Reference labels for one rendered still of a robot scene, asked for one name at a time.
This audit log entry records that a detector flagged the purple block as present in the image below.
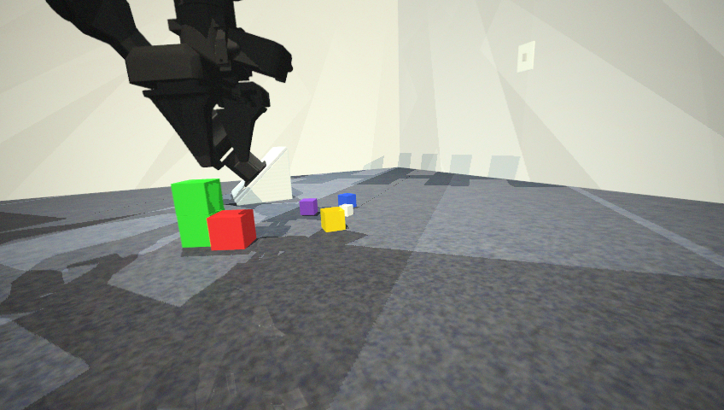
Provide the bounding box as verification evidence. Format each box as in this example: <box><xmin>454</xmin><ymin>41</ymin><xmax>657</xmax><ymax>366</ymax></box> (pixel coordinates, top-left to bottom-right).
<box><xmin>300</xmin><ymin>198</ymin><xmax>318</xmax><ymax>215</ymax></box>

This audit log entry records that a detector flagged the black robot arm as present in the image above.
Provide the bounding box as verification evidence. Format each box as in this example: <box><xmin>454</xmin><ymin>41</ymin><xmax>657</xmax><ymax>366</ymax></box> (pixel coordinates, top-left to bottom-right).
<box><xmin>45</xmin><ymin>0</ymin><xmax>293</xmax><ymax>187</ymax></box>

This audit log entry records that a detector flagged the green block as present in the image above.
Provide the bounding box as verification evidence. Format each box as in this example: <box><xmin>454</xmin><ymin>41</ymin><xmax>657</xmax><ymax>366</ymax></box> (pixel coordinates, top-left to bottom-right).
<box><xmin>171</xmin><ymin>179</ymin><xmax>224</xmax><ymax>216</ymax></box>
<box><xmin>178</xmin><ymin>208</ymin><xmax>225</xmax><ymax>248</ymax></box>

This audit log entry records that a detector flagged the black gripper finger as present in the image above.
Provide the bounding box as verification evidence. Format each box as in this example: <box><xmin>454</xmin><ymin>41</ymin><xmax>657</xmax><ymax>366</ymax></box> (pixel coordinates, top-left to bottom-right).
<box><xmin>216</xmin><ymin>106</ymin><xmax>267</xmax><ymax>162</ymax></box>
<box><xmin>142</xmin><ymin>86</ymin><xmax>223</xmax><ymax>167</ymax></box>

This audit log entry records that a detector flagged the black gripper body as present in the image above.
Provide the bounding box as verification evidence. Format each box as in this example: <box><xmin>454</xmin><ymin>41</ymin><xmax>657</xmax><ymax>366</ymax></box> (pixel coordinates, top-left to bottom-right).
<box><xmin>125</xmin><ymin>3</ymin><xmax>271</xmax><ymax>108</ymax></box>

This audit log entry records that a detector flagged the blue block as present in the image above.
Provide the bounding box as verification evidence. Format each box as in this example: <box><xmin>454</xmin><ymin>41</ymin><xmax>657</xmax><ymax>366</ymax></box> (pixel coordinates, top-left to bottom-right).
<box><xmin>338</xmin><ymin>193</ymin><xmax>356</xmax><ymax>207</ymax></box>

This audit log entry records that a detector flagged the yellow cube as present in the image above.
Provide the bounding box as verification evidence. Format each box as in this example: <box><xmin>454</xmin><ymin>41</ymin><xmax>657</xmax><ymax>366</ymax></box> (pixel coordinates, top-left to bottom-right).
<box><xmin>320</xmin><ymin>207</ymin><xmax>346</xmax><ymax>232</ymax></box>

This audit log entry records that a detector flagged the red block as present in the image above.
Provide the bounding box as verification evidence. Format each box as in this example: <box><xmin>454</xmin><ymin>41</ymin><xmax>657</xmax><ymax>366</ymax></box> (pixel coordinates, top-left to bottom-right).
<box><xmin>206</xmin><ymin>209</ymin><xmax>256</xmax><ymax>250</ymax></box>

